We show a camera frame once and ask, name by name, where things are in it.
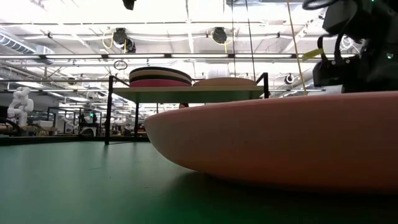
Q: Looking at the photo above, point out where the cream plate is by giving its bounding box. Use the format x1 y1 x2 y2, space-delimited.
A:
129 68 193 81
192 77 257 87

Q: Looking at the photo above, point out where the red plate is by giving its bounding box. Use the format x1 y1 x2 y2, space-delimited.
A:
129 78 192 88

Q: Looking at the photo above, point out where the black-framed shelf with board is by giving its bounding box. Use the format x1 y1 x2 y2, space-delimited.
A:
104 72 270 146

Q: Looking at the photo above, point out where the yellow tag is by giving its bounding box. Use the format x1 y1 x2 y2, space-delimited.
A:
302 47 325 62

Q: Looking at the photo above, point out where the large pink plate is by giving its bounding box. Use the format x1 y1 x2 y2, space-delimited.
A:
144 91 398 192

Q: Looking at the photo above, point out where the long ceiling light bar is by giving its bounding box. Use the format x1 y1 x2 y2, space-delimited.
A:
0 53 355 60

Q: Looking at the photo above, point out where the white robot figure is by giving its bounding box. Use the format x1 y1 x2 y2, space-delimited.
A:
6 86 35 127

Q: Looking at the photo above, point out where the black ceiling cable reel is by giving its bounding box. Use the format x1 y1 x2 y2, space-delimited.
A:
111 27 137 54
210 26 228 45

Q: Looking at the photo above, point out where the hanging yellow rope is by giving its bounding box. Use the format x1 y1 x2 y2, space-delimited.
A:
285 0 308 96

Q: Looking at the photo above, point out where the hanging black cable ring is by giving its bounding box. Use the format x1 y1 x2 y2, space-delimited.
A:
113 59 129 71

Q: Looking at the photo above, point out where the hanging black cable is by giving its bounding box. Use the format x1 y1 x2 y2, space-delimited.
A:
230 0 238 78
244 0 257 82

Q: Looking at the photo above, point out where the white cylindrical air duct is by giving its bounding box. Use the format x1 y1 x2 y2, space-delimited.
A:
206 67 231 80

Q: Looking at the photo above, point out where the black background workstation frame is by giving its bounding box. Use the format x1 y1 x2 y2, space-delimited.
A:
46 106 103 137

